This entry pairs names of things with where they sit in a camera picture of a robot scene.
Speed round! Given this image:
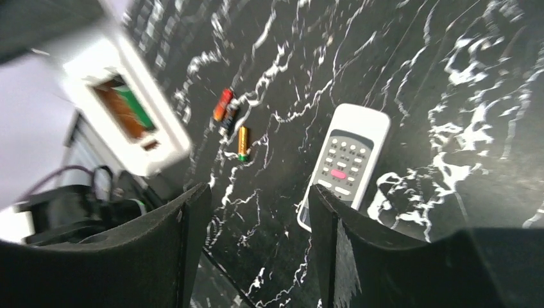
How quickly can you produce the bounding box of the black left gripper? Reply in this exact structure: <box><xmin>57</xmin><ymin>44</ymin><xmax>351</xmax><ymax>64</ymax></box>
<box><xmin>15</xmin><ymin>166</ymin><xmax>149</xmax><ymax>246</ymax></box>

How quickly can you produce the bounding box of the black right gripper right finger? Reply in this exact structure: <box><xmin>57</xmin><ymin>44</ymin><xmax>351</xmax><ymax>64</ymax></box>
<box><xmin>308</xmin><ymin>185</ymin><xmax>543</xmax><ymax>307</ymax></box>

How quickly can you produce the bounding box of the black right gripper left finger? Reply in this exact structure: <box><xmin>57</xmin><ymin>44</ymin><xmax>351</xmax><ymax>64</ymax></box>
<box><xmin>1</xmin><ymin>183</ymin><xmax>213</xmax><ymax>307</ymax></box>

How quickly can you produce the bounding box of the small grey remote control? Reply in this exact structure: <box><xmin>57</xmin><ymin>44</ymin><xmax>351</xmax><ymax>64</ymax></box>
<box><xmin>309</xmin><ymin>103</ymin><xmax>391</xmax><ymax>210</ymax></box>

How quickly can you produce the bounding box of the green yellow battery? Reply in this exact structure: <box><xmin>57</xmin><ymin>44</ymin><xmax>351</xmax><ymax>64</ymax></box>
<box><xmin>238</xmin><ymin>126</ymin><xmax>249</xmax><ymax>162</ymax></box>

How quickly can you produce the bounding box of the white remote control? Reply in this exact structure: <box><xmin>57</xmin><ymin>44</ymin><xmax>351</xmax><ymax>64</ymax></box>
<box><xmin>58</xmin><ymin>35</ymin><xmax>192</xmax><ymax>176</ymax></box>

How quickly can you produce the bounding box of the dark blue battery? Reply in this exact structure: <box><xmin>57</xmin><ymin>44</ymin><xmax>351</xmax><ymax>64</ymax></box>
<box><xmin>219</xmin><ymin>105</ymin><xmax>239</xmax><ymax>137</ymax></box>

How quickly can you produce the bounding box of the orange battery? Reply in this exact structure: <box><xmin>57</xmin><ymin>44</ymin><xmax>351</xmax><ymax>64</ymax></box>
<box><xmin>213</xmin><ymin>88</ymin><xmax>234</xmax><ymax>122</ymax></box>

